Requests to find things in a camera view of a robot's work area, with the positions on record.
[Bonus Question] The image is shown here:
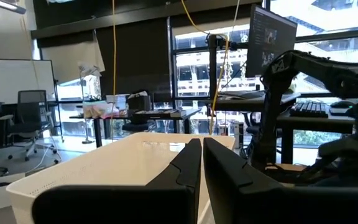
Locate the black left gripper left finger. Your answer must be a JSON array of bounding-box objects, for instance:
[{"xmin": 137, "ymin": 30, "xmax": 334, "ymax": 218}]
[{"xmin": 32, "ymin": 138, "xmax": 203, "ymax": 224}]

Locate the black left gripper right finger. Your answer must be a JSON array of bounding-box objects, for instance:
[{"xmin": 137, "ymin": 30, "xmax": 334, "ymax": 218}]
[{"xmin": 203, "ymin": 137, "xmax": 358, "ymax": 224}]

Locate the white perforated plastic basket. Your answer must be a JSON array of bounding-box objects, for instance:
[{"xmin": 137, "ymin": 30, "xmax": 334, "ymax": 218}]
[{"xmin": 6, "ymin": 132, "xmax": 236, "ymax": 224}]

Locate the black work table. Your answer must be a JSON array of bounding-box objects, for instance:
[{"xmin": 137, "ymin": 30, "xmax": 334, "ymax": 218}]
[{"xmin": 69, "ymin": 107, "xmax": 202, "ymax": 149}]

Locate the black computer desk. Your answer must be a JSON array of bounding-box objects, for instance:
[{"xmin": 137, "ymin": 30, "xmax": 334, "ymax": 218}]
[{"xmin": 209, "ymin": 93, "xmax": 357, "ymax": 164}]

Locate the black box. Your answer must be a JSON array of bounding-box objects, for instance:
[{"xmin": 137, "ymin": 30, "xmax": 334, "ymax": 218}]
[{"xmin": 126, "ymin": 93, "xmax": 152, "ymax": 111}]

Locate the black computer keyboard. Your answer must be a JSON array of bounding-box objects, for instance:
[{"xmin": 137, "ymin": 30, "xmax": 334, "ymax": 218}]
[{"xmin": 289, "ymin": 101, "xmax": 329, "ymax": 118}]

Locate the clear plastic bag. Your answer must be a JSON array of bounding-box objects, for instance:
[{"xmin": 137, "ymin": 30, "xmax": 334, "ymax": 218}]
[{"xmin": 81, "ymin": 100, "xmax": 121, "ymax": 119}]

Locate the black monitor stand pole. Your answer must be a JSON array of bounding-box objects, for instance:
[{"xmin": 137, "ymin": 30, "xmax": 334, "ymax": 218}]
[{"xmin": 206, "ymin": 34, "xmax": 219, "ymax": 100}]

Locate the black computer mouse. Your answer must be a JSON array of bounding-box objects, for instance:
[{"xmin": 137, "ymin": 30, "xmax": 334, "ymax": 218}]
[{"xmin": 329, "ymin": 100, "xmax": 356, "ymax": 110}]

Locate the white floor lamp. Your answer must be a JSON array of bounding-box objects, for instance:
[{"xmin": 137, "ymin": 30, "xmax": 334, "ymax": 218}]
[{"xmin": 78, "ymin": 63, "xmax": 101, "ymax": 145}]

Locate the black computer monitor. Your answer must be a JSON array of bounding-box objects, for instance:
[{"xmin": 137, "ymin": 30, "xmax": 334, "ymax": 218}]
[{"xmin": 246, "ymin": 3, "xmax": 298, "ymax": 78}]

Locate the grey office chair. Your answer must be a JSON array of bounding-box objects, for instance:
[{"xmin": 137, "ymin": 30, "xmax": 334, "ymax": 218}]
[{"xmin": 0, "ymin": 90, "xmax": 60, "ymax": 164}]

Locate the beige window blind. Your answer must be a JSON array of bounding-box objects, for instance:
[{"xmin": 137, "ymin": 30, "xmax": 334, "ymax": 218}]
[{"xmin": 41, "ymin": 30, "xmax": 106, "ymax": 84}]

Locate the white rolling whiteboard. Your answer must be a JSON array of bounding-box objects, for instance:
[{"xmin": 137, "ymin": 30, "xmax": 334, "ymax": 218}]
[{"xmin": 0, "ymin": 58, "xmax": 57, "ymax": 105}]

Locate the ceiling light bar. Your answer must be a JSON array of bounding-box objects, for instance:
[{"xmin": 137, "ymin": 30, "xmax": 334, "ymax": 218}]
[{"xmin": 0, "ymin": 0, "xmax": 27, "ymax": 15}]

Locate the curved yellow hanging cable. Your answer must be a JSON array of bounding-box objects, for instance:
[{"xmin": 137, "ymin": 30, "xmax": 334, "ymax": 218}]
[{"xmin": 180, "ymin": 0, "xmax": 231, "ymax": 136}]

